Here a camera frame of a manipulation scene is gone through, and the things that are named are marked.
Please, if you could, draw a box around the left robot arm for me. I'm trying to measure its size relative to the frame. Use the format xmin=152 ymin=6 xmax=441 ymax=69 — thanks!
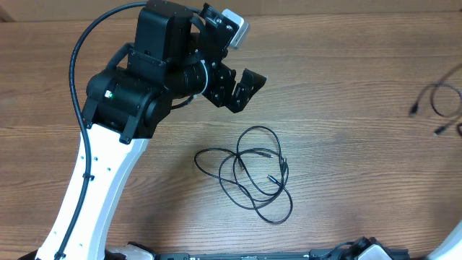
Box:
xmin=28 ymin=1 xmax=266 ymax=260

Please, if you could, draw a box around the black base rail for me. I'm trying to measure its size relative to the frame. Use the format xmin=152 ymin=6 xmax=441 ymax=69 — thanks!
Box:
xmin=104 ymin=237 xmax=411 ymax=260

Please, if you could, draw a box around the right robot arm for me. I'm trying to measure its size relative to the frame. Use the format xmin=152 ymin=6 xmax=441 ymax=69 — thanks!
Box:
xmin=427 ymin=222 xmax=462 ymax=260

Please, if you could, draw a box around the black cable bundle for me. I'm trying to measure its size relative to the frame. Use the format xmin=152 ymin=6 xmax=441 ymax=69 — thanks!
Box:
xmin=193 ymin=125 xmax=294 ymax=225

